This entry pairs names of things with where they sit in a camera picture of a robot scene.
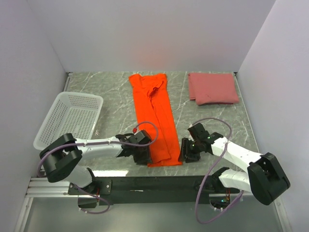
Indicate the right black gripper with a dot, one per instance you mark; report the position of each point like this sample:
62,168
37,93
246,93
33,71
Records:
185,151

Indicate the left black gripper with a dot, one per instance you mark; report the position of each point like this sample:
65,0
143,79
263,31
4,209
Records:
145,159

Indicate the orange t shirt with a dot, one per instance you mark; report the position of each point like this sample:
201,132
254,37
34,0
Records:
152,104

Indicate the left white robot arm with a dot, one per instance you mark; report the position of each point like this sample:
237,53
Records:
61,158

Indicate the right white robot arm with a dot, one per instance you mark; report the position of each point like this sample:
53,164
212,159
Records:
260,174

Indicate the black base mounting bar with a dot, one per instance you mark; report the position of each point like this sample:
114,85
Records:
143,189

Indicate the folded pink t shirt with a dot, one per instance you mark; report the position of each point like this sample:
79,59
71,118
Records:
212,88

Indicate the white perforated plastic basket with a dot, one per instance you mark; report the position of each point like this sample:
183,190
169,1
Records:
71,112

